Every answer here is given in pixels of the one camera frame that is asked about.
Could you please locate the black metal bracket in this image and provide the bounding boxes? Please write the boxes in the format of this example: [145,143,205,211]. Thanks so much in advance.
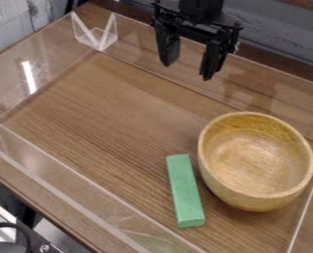
[16,219,64,253]

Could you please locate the clear acrylic tray wall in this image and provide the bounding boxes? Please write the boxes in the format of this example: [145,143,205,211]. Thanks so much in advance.
[0,7,313,253]

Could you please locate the black cable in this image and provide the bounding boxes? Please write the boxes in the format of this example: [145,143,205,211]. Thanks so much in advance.
[0,221,36,253]

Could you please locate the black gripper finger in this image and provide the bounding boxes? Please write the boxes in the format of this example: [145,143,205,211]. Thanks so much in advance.
[200,40,229,81]
[156,21,181,66]

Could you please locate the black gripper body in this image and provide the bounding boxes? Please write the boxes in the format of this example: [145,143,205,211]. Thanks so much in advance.
[153,0,244,53]

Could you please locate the brown wooden bowl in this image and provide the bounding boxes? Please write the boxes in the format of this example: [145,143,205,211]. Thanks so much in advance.
[197,112,313,211]

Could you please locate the green rectangular block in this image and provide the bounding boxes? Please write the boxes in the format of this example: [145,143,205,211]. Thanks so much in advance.
[166,154,207,228]

